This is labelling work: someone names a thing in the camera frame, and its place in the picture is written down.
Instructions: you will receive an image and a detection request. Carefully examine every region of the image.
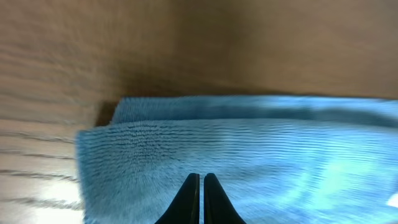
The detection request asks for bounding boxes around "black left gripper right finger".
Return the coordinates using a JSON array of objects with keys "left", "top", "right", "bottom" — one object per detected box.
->
[{"left": 203, "top": 173, "right": 246, "bottom": 224}]

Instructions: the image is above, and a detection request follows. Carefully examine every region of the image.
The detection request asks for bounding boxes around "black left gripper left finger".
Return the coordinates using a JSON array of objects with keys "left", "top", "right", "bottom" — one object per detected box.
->
[{"left": 155, "top": 173, "right": 200, "bottom": 224}]

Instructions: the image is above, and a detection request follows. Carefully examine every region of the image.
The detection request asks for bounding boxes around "blue microfiber cloth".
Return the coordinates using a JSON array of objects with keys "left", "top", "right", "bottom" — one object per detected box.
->
[{"left": 76, "top": 96, "right": 397, "bottom": 223}]

